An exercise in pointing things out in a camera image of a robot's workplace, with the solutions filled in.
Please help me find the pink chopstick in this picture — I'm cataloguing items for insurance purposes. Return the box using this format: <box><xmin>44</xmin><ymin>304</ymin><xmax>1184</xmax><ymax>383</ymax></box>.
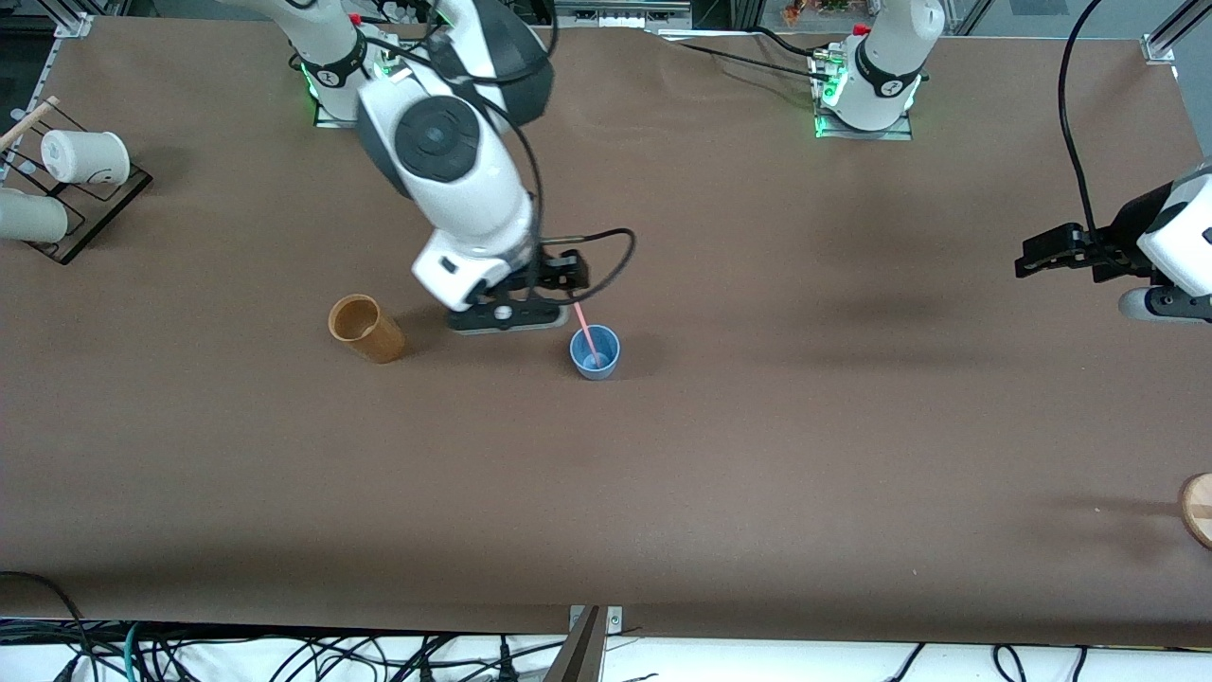
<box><xmin>572</xmin><ymin>301</ymin><xmax>607</xmax><ymax>368</ymax></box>

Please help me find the blue cup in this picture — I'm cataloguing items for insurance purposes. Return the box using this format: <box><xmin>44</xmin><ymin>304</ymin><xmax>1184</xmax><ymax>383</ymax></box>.
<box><xmin>569</xmin><ymin>324</ymin><xmax>621</xmax><ymax>381</ymax></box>

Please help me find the brown wooden cup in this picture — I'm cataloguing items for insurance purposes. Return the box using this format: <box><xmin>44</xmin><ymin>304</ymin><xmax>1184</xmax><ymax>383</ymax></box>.
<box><xmin>328</xmin><ymin>294</ymin><xmax>406</xmax><ymax>364</ymax></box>

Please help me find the white cup with face print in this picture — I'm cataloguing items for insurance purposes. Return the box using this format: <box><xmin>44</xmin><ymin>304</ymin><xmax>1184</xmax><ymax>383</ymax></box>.
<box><xmin>41</xmin><ymin>130</ymin><xmax>132</xmax><ymax>188</ymax></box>

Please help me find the black cup rack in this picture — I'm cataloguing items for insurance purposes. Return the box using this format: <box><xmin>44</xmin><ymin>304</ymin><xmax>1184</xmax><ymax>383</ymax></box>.
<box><xmin>0</xmin><ymin>99</ymin><xmax>154</xmax><ymax>266</ymax></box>

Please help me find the plain beige cup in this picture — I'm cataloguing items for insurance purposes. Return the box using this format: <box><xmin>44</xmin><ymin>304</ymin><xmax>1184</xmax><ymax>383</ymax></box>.
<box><xmin>0</xmin><ymin>188</ymin><xmax>70</xmax><ymax>242</ymax></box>

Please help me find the grey metal equipment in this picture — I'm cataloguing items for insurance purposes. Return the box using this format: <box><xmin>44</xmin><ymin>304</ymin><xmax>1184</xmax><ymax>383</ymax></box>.
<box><xmin>555</xmin><ymin>0</ymin><xmax>694</xmax><ymax>29</ymax></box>

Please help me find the round wooden board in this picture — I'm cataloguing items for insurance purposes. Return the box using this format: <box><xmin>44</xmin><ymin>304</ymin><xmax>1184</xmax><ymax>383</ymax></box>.
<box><xmin>1179</xmin><ymin>472</ymin><xmax>1212</xmax><ymax>550</ymax></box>

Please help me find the light wooden stick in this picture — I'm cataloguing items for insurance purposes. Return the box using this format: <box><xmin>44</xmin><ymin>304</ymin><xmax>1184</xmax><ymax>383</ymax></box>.
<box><xmin>0</xmin><ymin>97</ymin><xmax>60</xmax><ymax>153</ymax></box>

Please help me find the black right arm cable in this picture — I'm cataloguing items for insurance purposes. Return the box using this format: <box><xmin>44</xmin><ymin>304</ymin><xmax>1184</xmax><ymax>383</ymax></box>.
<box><xmin>360</xmin><ymin>0</ymin><xmax>636</xmax><ymax>306</ymax></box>

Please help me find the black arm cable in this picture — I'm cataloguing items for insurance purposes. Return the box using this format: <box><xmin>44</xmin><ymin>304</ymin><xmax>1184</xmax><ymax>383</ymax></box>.
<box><xmin>360</xmin><ymin>0</ymin><xmax>636</xmax><ymax>306</ymax></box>
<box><xmin>1058</xmin><ymin>0</ymin><xmax>1107</xmax><ymax>238</ymax></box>

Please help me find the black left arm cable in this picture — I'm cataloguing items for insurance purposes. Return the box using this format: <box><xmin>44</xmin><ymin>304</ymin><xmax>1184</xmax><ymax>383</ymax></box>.
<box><xmin>1058</xmin><ymin>0</ymin><xmax>1107</xmax><ymax>238</ymax></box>

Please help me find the aluminium frame profile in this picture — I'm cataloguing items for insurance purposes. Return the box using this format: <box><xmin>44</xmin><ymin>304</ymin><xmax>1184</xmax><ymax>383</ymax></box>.
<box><xmin>52</xmin><ymin>0</ymin><xmax>96</xmax><ymax>39</ymax></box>
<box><xmin>1141</xmin><ymin>0</ymin><xmax>1212</xmax><ymax>65</ymax></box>

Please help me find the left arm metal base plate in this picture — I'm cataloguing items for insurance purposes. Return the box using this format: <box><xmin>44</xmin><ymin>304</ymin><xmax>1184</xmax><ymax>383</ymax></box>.
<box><xmin>812</xmin><ymin>47</ymin><xmax>915</xmax><ymax>141</ymax></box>

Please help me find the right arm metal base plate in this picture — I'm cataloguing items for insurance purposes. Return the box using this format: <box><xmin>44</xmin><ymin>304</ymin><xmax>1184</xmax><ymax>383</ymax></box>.
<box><xmin>312</xmin><ymin>38</ymin><xmax>419</xmax><ymax>129</ymax></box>

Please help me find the black left base cable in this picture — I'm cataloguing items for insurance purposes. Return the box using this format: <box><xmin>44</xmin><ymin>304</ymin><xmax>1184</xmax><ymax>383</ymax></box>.
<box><xmin>663</xmin><ymin>27</ymin><xmax>839</xmax><ymax>86</ymax></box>

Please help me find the silver mounting bracket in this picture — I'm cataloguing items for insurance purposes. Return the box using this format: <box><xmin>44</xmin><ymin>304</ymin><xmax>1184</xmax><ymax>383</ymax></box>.
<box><xmin>568</xmin><ymin>604</ymin><xmax>624</xmax><ymax>634</ymax></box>

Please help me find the dark camera mount bar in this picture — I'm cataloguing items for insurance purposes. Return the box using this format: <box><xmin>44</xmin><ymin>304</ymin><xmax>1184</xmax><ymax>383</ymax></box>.
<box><xmin>542</xmin><ymin>606</ymin><xmax>609</xmax><ymax>682</ymax></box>

